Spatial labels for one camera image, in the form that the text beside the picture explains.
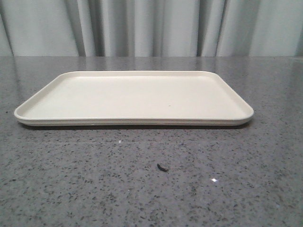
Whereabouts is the small dark debris piece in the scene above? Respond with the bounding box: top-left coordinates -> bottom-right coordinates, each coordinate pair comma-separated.
157,164 -> 169,172

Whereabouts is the cream rectangular plastic tray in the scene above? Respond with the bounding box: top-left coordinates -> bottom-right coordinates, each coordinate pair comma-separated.
14,70 -> 254,126

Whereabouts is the grey pleated curtain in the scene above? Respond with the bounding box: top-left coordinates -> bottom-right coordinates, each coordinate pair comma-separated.
0,0 -> 303,57

